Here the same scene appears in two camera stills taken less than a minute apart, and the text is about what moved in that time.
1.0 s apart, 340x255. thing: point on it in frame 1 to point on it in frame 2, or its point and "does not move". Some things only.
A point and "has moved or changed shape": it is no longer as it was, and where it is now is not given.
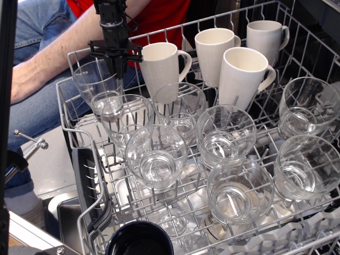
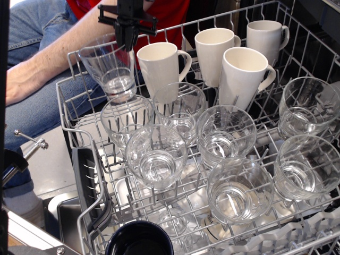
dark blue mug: x=140 y=238 does not move
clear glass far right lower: x=306 y=167 does not move
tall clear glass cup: x=104 y=92 has moved or changed shape
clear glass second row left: x=122 y=115 does not move
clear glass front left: x=156 y=154 does not move
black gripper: x=116 y=47 to x=128 y=12
